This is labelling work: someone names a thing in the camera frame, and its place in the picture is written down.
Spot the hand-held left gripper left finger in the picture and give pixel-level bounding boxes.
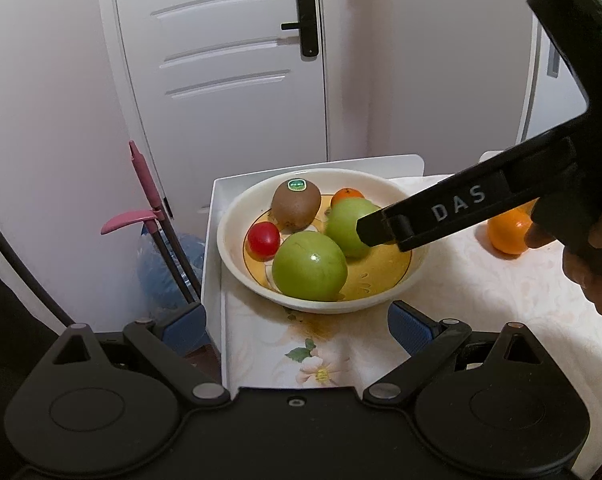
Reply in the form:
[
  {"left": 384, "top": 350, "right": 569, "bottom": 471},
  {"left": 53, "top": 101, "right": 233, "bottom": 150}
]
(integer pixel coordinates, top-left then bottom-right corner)
[{"left": 51, "top": 302, "right": 231, "bottom": 409}]

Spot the white panelled door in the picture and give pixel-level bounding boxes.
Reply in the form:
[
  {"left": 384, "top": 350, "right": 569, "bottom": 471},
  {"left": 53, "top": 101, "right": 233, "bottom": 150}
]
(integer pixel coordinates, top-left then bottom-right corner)
[{"left": 96, "top": 0, "right": 330, "bottom": 221}]

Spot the blue plastic bag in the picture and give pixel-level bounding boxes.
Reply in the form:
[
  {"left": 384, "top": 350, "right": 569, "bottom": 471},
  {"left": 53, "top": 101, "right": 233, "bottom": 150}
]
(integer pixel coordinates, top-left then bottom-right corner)
[{"left": 137, "top": 232, "right": 206, "bottom": 312}]

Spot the grey recessed cabinet handle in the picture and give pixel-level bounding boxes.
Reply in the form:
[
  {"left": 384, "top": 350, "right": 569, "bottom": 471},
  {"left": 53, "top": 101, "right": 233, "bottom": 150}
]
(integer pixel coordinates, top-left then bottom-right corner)
[{"left": 546, "top": 42, "right": 562, "bottom": 79}]

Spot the cream plate with duck print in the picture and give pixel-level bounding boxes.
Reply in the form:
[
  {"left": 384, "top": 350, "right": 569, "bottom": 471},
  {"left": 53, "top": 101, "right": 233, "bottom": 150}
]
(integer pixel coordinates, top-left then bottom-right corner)
[{"left": 216, "top": 168, "right": 430, "bottom": 315}]

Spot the white floral tray table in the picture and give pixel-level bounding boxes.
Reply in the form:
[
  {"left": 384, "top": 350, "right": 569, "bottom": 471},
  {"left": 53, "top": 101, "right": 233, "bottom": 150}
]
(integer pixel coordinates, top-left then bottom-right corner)
[{"left": 221, "top": 172, "right": 602, "bottom": 476}]

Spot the large orange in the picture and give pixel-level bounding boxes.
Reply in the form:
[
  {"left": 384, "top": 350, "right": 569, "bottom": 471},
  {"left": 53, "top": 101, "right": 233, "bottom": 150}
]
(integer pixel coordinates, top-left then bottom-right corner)
[{"left": 487, "top": 201, "right": 538, "bottom": 255}]

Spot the small tangerine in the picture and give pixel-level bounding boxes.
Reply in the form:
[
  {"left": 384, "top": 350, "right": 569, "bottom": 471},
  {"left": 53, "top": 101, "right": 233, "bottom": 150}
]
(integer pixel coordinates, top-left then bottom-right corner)
[{"left": 330, "top": 187, "right": 366, "bottom": 209}]

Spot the small green apple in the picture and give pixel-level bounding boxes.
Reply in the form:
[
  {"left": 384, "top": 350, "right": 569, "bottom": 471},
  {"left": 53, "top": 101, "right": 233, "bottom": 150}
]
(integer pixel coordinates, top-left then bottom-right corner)
[{"left": 325, "top": 197, "right": 383, "bottom": 259}]

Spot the white cabinet door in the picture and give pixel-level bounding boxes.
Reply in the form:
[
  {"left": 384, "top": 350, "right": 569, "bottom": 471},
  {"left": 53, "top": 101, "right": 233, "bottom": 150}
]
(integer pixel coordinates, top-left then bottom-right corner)
[{"left": 515, "top": 0, "right": 589, "bottom": 147}]

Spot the black door handle lock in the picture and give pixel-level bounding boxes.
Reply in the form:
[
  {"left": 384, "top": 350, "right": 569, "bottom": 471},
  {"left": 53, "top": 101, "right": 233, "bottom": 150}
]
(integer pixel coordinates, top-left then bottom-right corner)
[{"left": 281, "top": 0, "right": 318, "bottom": 58}]

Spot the person's right hand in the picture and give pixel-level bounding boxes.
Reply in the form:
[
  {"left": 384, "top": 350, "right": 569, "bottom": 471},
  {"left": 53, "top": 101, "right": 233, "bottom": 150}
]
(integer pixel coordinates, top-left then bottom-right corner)
[{"left": 524, "top": 200, "right": 602, "bottom": 318}]

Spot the brown kiwi with green sticker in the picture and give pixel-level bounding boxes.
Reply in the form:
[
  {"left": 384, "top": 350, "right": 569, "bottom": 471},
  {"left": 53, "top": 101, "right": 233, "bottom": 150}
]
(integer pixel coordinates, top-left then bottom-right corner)
[{"left": 271, "top": 177, "right": 322, "bottom": 232}]

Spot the large green apple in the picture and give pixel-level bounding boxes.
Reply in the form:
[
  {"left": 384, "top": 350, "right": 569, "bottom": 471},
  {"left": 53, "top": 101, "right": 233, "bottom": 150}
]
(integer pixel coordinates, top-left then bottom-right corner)
[{"left": 272, "top": 231, "right": 349, "bottom": 302}]

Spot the red cherry tomato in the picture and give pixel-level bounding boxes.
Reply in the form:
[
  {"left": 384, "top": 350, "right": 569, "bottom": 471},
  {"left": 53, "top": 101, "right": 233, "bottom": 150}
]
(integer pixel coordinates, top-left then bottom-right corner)
[{"left": 246, "top": 222, "right": 282, "bottom": 260}]

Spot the white rimmed table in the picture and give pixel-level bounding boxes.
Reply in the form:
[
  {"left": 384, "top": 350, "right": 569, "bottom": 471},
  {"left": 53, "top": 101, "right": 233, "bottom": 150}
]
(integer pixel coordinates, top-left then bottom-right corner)
[{"left": 201, "top": 151, "right": 507, "bottom": 389}]

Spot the pink dustpan handle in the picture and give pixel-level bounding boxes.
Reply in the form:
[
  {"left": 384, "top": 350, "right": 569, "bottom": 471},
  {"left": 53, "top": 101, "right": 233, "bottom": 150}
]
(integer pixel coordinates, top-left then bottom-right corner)
[{"left": 101, "top": 210, "right": 158, "bottom": 236}]

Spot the black cable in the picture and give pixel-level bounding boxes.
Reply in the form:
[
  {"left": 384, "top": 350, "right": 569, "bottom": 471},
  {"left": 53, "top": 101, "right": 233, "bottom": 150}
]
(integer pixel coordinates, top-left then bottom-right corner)
[{"left": 0, "top": 200, "right": 78, "bottom": 329}]

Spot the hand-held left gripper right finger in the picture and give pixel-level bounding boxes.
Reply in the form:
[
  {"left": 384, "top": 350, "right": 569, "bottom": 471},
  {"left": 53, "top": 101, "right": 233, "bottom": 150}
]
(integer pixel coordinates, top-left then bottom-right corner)
[{"left": 363, "top": 300, "right": 552, "bottom": 408}]

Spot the dark cloth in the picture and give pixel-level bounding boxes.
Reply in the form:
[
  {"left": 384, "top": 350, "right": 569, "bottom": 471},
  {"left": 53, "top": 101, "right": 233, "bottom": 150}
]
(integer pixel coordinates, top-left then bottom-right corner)
[{"left": 0, "top": 255, "right": 74, "bottom": 480}]

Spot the pink handled broom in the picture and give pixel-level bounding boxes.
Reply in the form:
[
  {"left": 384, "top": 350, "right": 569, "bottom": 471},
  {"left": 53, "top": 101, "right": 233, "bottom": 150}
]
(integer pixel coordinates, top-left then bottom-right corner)
[{"left": 129, "top": 141, "right": 203, "bottom": 306}]

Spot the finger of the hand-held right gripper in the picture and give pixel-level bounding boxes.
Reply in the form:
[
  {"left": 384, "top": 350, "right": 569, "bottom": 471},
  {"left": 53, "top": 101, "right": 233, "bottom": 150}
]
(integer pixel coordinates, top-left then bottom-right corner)
[{"left": 356, "top": 206, "right": 413, "bottom": 248}]

